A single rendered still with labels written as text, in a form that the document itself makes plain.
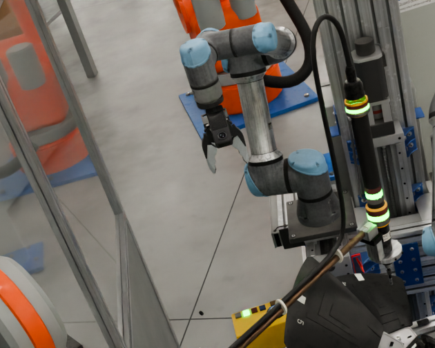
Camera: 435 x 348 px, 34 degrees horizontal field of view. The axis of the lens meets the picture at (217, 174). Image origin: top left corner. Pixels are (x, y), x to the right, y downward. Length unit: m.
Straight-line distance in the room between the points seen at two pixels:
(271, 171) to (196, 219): 2.24
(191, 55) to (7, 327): 1.03
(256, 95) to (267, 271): 1.81
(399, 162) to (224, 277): 1.80
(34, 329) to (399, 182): 1.74
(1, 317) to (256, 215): 3.54
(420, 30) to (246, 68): 1.33
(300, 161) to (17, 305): 1.50
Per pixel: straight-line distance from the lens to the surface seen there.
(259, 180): 2.31
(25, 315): 0.91
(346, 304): 1.56
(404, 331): 1.73
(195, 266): 4.12
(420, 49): 3.42
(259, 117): 2.27
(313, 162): 2.27
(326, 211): 2.35
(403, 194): 2.49
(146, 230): 4.58
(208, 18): 5.22
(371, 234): 1.46
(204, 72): 1.79
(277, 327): 2.01
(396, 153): 2.40
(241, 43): 1.84
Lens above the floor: 2.42
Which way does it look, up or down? 30 degrees down
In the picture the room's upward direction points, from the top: 18 degrees counter-clockwise
